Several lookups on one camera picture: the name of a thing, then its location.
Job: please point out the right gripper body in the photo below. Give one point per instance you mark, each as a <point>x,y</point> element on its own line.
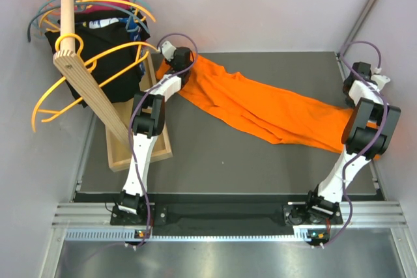
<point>346,94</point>

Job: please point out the aluminium frame rail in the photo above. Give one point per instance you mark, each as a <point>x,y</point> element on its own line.
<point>91,221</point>

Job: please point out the blue hanging garment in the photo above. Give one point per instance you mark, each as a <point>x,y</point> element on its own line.
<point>137,34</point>

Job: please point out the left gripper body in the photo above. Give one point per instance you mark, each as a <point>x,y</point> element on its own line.
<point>169,58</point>

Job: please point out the black hanging garment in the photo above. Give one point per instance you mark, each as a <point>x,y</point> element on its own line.
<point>101,31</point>

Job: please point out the pink hanging garment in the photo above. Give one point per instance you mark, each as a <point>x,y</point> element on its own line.
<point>103,5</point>

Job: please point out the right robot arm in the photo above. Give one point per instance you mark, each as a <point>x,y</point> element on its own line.
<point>366,135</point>

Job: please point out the teal hanger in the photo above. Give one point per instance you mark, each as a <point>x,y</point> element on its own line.
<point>81,6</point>

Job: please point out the corner aluminium profile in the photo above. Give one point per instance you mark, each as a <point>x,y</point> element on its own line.
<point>359,22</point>

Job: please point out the wooden rack pole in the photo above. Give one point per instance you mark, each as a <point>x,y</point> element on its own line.
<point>72,67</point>

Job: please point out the yellow hanger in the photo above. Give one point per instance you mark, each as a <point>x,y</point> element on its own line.
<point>110,64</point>
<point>137,10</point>

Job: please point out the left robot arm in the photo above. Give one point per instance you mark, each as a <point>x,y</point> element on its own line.
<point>147,123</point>

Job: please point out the orange trousers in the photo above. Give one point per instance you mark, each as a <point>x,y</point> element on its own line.
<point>272,114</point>

